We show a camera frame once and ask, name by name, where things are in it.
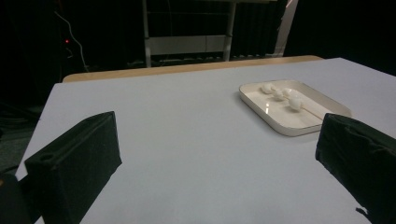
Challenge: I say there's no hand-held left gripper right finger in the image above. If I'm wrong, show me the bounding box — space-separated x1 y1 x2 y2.
315 113 396 224

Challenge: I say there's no white garlic clove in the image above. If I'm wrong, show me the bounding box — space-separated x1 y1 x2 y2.
281 87 298 98
261 82 276 95
288 96 304 112
272 89 286 102

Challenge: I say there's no white rectangular tray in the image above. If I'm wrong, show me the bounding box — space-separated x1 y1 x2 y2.
238 79 353 137

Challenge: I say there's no white slanted post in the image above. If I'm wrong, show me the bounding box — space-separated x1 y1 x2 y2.
274 0 300 58

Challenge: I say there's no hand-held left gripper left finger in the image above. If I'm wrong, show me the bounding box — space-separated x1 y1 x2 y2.
24 110 123 224

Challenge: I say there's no grey metal stand frame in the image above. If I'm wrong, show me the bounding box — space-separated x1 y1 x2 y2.
141 0 237 68

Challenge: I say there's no white cable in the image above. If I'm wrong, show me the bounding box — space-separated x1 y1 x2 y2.
53 10 91 73

